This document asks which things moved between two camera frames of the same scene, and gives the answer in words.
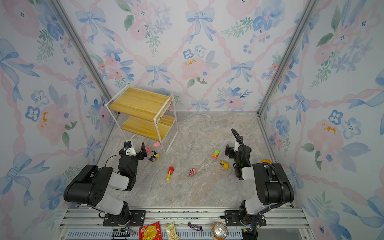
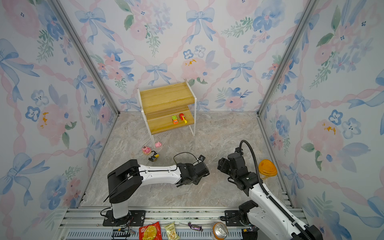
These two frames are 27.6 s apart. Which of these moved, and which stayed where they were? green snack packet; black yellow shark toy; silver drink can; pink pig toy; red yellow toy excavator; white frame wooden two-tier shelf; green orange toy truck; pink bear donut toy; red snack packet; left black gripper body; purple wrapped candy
Moved: left black gripper body; green orange toy truck; white frame wooden two-tier shelf; red yellow toy excavator
Stayed: purple wrapped candy; black yellow shark toy; red snack packet; pink pig toy; pink bear donut toy; silver drink can; green snack packet
